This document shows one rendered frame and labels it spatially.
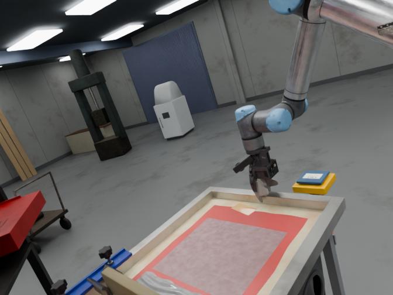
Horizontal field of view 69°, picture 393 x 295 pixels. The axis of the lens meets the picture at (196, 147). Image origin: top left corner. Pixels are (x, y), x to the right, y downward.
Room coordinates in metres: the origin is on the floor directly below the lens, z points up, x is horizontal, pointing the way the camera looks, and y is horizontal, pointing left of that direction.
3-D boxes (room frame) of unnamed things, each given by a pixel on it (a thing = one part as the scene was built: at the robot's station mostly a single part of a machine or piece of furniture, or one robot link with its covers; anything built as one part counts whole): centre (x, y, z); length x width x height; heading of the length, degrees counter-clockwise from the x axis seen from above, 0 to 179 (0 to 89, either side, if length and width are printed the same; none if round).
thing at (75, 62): (7.59, 2.08, 1.39); 0.90 x 0.73 x 2.77; 57
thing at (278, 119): (0.93, -0.28, 1.28); 0.11 x 0.11 x 0.08; 36
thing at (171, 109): (7.40, 0.29, 0.69); 0.75 x 0.62 x 1.39; 145
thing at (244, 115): (1.00, -0.20, 1.28); 0.09 x 0.08 x 0.11; 36
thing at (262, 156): (1.00, -0.21, 1.12); 0.09 x 0.08 x 0.12; 43
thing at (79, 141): (9.83, 3.18, 0.35); 2.03 x 0.65 x 0.69; 57
